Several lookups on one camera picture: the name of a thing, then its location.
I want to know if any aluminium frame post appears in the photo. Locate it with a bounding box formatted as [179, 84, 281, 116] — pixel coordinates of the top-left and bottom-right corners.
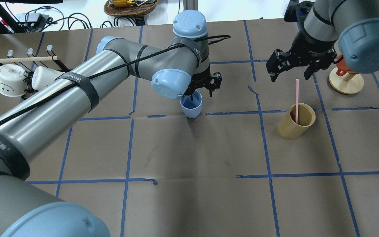
[183, 0, 198, 11]

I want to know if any black power adapter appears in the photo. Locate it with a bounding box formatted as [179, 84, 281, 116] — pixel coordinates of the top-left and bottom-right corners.
[15, 13, 43, 25]

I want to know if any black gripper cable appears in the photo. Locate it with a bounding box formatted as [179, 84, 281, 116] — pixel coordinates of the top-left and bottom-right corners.
[0, 35, 231, 129]

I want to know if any wooden rack rod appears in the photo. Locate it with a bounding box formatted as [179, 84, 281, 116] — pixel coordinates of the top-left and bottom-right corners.
[0, 56, 59, 64]

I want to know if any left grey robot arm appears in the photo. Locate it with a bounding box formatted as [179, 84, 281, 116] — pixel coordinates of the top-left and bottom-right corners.
[0, 10, 219, 237]

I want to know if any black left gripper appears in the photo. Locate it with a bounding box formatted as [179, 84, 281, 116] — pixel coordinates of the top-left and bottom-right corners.
[188, 66, 222, 101]

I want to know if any wooden mug tree stand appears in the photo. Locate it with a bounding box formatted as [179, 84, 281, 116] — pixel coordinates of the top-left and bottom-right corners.
[328, 68, 364, 95]

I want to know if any pink chopstick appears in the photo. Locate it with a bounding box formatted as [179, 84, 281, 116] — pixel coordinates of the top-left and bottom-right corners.
[295, 78, 299, 124]

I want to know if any black wire cup rack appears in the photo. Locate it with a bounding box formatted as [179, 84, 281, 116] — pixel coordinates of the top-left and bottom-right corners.
[0, 45, 70, 98]

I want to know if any white smiley mug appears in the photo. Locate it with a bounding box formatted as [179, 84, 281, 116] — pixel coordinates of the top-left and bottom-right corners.
[0, 64, 28, 97]

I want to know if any light blue plastic cup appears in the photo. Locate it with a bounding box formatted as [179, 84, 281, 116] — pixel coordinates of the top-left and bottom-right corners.
[179, 90, 203, 119]

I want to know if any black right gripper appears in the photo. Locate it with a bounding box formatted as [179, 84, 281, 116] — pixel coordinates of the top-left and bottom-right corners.
[266, 30, 337, 82]

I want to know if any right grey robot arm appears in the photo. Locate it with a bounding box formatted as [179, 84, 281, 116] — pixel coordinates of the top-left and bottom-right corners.
[266, 0, 379, 82]

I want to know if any round wicker basket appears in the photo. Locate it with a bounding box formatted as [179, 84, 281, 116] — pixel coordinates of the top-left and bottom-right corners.
[104, 0, 159, 17]

